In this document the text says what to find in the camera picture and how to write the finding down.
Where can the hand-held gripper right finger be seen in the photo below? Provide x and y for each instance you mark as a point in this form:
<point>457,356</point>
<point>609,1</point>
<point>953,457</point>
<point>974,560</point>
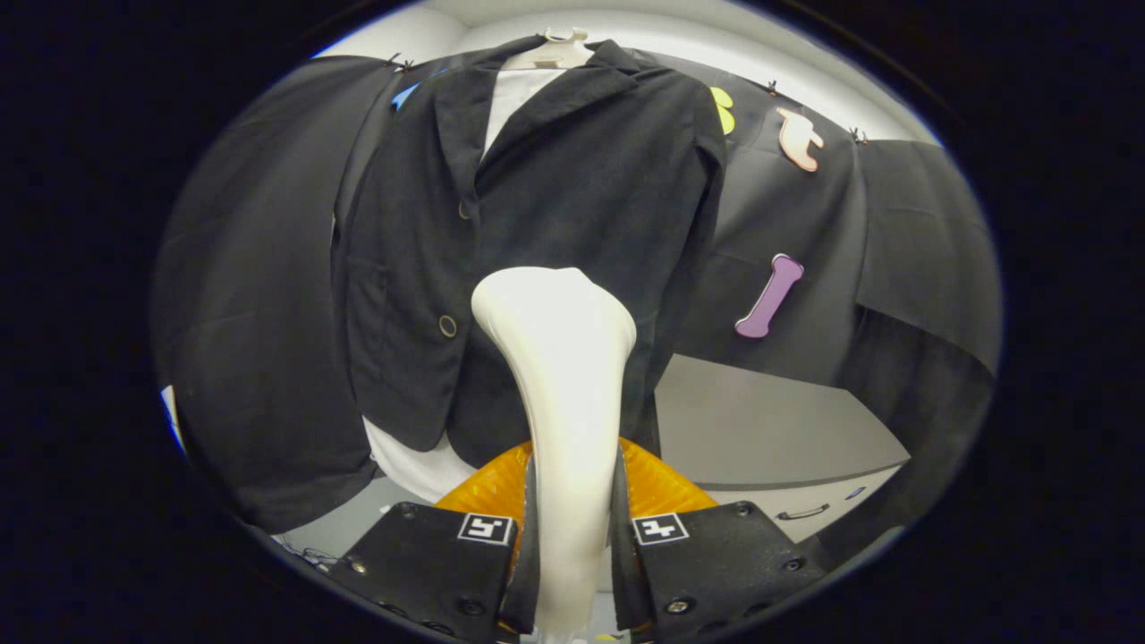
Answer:
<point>716,563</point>

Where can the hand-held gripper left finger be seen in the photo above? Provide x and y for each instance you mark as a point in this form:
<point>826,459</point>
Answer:
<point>420,563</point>

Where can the white garment steamer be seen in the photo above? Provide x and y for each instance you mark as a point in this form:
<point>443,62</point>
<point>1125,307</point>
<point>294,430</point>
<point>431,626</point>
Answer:
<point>564,376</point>

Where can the black suit jacket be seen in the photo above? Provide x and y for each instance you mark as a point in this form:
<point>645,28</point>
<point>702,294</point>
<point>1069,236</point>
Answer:
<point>572,179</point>

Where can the grey cabinet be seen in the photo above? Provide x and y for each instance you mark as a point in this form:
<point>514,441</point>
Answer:
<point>760,420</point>

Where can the black backdrop cloth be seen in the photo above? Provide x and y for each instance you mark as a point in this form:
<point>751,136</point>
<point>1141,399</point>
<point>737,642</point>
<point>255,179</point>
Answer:
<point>250,313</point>

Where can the white plastic hanger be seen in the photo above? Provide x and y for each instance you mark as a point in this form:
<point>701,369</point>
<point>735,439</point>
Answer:
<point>555,55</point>

